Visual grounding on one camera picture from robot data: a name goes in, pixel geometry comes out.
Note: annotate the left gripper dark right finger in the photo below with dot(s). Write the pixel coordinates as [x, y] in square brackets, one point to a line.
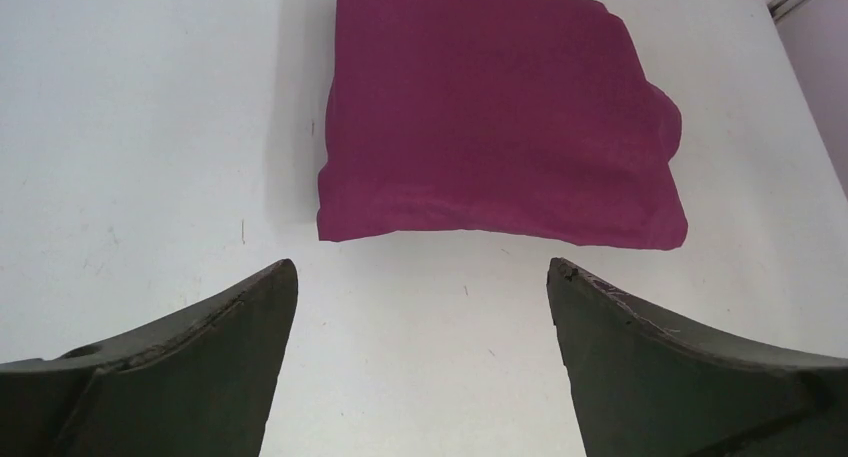
[646, 381]

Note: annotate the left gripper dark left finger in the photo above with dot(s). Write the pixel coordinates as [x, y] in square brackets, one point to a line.
[197, 382]

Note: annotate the magenta surgical wrap cloth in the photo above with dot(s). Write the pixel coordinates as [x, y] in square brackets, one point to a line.
[527, 117]

